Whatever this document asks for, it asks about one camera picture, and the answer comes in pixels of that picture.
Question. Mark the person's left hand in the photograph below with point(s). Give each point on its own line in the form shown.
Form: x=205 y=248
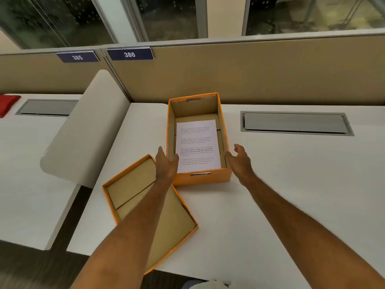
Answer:
x=165 y=168

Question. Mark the person's right hand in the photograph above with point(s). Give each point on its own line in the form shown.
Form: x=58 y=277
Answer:
x=240 y=168

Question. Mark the orange cardboard box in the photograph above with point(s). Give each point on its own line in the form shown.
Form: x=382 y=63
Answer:
x=197 y=179

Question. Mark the white printed paper sheet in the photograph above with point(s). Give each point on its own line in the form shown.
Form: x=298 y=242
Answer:
x=197 y=141

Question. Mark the orange box lid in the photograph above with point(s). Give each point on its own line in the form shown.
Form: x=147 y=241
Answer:
x=174 y=225

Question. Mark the person's right forearm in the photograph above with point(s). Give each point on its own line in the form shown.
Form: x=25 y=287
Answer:
x=300 y=231

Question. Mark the person's left forearm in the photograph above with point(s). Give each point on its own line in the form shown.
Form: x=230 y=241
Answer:
x=129 y=237

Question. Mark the white desk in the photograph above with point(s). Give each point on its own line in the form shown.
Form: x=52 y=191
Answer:
x=285 y=183
x=27 y=177

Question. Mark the white curved divider panel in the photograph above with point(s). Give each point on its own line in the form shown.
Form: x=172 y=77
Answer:
x=87 y=129

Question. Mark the beige partition panel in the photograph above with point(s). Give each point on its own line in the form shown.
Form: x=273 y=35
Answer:
x=255 y=72
x=45 y=78

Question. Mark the dark blue number label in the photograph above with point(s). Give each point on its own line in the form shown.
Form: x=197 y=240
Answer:
x=130 y=54
x=77 y=57

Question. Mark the red cloth item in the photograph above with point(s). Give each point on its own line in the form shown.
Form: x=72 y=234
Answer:
x=7 y=105

